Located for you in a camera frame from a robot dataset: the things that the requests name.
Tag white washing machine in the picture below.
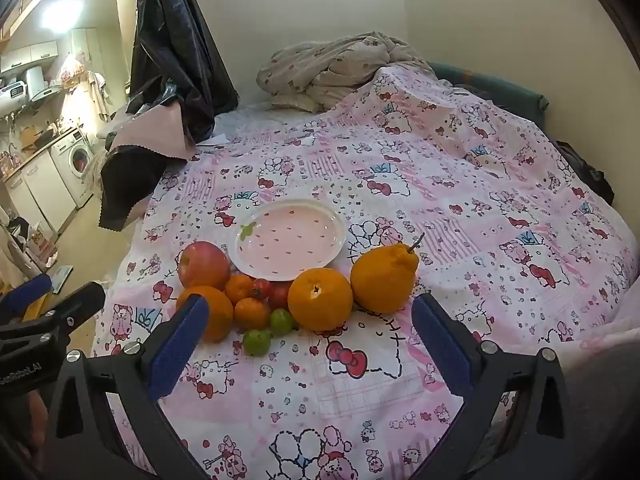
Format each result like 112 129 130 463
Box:
50 130 96 208

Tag pink cartoon printed bed sheet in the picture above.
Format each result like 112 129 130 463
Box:
95 67 640 480

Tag dark bag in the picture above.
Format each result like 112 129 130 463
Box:
552 140 616 206

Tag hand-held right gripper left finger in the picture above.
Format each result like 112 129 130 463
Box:
47 292 211 480

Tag small mandarin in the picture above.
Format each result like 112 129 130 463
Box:
224 273 257 306
233 297 271 332

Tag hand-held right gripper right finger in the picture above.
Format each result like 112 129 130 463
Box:
411 294 591 480

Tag pear-shaped orange with stem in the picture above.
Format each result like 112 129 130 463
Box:
350 233 426 314

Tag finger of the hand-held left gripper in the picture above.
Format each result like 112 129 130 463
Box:
0 274 54 321
0 281 107 361

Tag white water heater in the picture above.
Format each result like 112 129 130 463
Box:
0 74 32 111

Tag teal padded bed frame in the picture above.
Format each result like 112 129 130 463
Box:
427 61 550 116

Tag green grape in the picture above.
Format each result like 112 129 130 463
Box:
270 308 294 337
243 329 272 357

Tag crumpled beige printed blanket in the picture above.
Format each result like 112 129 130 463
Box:
256 31 431 113

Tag white kitchen cabinets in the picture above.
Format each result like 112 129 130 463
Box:
0 147 66 233

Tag hanging pink clothes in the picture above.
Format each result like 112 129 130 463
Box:
57 52 108 121

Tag large round orange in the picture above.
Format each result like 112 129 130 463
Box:
287 268 354 332
176 285 235 343

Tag pink strawberry-shaped plate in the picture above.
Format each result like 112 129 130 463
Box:
234 198 347 282

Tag red apple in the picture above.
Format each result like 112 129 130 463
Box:
178 241 232 291

